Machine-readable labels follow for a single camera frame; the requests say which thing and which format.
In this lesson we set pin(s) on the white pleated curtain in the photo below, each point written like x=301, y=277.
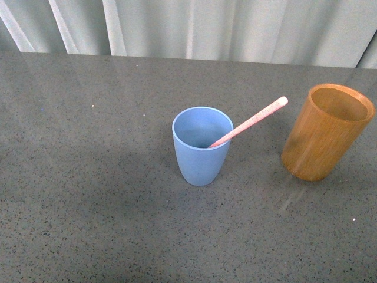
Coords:
x=323, y=33

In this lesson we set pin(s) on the blue plastic cup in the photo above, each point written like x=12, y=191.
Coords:
x=194, y=131

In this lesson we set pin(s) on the brown wooden chopstick holder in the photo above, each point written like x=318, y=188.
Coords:
x=331, y=119

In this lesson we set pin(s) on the pink speckled chopstick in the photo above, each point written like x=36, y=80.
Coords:
x=262, y=114

